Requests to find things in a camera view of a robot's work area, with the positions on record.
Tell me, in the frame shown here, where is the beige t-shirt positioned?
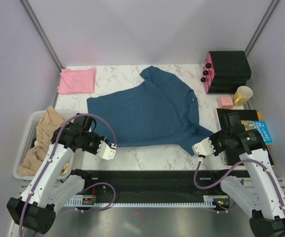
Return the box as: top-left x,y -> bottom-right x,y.
18,106 -> 66,176

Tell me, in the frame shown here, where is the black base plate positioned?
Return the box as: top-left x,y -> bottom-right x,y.
65,169 -> 239,204

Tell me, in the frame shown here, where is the white slotted cable duct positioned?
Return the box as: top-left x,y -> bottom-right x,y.
64,195 -> 229,208

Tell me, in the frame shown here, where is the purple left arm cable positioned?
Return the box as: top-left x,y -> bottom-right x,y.
18,113 -> 118,237

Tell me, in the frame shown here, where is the yellow mug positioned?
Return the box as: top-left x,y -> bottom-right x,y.
233,86 -> 253,106

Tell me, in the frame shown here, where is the blue illustrated book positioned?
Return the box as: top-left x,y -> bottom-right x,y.
241,120 -> 273,145

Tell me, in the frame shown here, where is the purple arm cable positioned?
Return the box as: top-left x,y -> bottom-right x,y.
193,155 -> 285,237
18,113 -> 118,237

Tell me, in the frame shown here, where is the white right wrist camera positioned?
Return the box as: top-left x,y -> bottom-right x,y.
192,137 -> 215,162

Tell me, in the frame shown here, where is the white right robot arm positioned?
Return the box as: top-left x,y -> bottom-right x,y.
206,113 -> 285,237

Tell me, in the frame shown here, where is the aluminium frame rail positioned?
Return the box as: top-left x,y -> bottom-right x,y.
245,0 -> 281,57
19,0 -> 63,71

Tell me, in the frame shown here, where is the white plastic basket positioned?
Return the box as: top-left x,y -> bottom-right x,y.
13,110 -> 78,181

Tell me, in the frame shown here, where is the blue t-shirt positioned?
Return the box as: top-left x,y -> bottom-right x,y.
87,66 -> 213,155

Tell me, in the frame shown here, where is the pink folded t-shirt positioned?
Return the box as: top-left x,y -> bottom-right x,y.
58,67 -> 97,95

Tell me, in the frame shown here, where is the aluminium frame rail right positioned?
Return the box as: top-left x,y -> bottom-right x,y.
245,0 -> 281,57

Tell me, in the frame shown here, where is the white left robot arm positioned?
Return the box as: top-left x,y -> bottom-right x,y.
7,114 -> 116,236

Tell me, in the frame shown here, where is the black pink drawer organizer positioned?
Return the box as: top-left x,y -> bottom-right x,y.
200,50 -> 251,94

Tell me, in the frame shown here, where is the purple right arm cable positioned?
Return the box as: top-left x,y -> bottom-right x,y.
193,155 -> 285,237

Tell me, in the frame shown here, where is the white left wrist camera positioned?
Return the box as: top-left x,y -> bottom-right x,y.
96,140 -> 117,160

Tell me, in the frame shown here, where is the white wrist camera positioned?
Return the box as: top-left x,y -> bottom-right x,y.
96,140 -> 117,160
192,137 -> 215,162

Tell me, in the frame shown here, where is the pink power socket cube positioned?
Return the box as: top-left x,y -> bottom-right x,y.
217,96 -> 234,109

